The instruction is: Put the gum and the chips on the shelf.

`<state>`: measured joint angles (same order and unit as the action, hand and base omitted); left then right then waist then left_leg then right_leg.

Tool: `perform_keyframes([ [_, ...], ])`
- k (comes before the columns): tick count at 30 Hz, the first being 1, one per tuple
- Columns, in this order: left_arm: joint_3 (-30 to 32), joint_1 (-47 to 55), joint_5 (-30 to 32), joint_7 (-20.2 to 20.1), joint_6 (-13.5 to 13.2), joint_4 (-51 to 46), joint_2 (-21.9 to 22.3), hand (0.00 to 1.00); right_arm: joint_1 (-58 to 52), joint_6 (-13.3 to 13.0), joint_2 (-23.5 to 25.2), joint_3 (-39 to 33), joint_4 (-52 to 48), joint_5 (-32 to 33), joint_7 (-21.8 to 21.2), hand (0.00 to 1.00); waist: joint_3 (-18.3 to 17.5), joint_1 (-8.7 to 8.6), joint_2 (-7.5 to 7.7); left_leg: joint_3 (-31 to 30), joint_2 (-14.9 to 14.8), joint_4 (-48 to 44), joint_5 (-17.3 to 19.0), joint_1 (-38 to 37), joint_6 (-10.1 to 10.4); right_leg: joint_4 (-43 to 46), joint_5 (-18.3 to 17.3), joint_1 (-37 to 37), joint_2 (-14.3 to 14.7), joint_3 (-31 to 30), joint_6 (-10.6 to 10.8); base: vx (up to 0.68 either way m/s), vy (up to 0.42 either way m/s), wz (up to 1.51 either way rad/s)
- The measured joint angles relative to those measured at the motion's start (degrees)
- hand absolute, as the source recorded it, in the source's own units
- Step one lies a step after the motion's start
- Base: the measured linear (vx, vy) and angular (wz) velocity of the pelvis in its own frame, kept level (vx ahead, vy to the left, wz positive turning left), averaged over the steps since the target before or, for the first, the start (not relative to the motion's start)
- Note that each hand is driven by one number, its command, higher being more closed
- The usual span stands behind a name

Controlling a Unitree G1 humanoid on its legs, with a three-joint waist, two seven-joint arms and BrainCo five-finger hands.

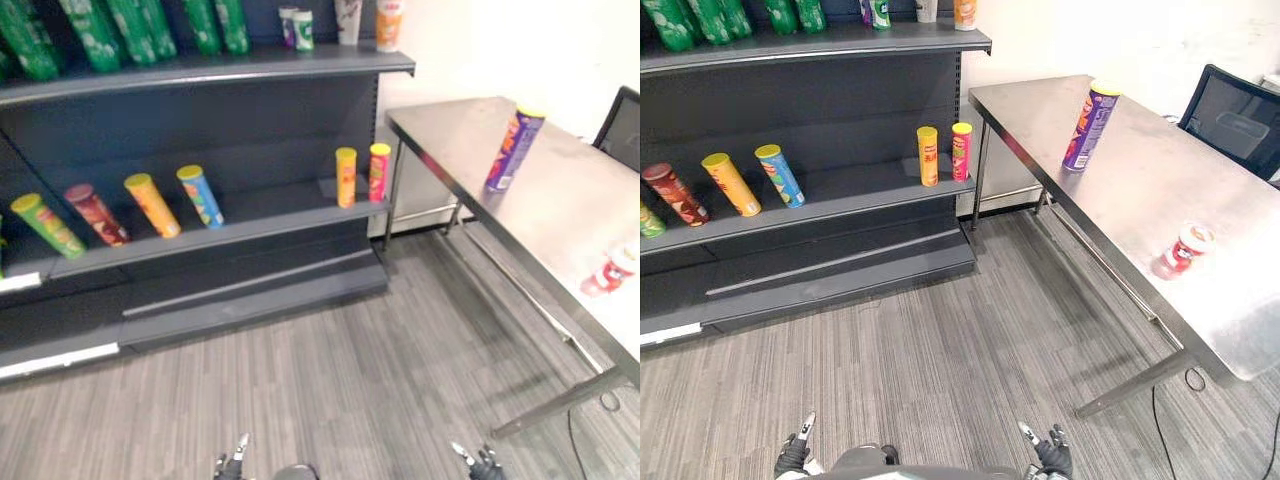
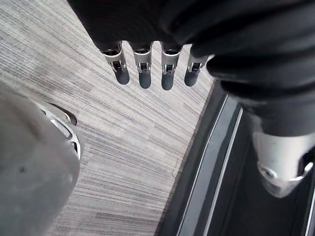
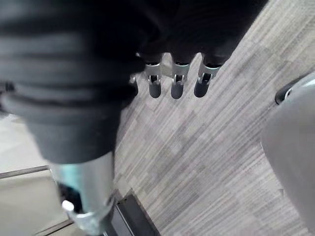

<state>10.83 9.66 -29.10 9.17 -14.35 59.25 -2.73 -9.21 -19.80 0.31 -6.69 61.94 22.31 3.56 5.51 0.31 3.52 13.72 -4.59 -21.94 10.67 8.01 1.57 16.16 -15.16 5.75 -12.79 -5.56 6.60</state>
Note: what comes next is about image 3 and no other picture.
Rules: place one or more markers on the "silver robot leg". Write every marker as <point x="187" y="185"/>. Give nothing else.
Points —
<point x="292" y="137"/>

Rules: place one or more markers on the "black shelf base frame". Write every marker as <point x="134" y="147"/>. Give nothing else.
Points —
<point x="128" y="216"/>

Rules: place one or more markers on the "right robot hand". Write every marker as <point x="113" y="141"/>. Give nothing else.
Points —
<point x="73" y="73"/>

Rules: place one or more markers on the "beige shelf board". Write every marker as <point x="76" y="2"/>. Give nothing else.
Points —
<point x="24" y="194"/>

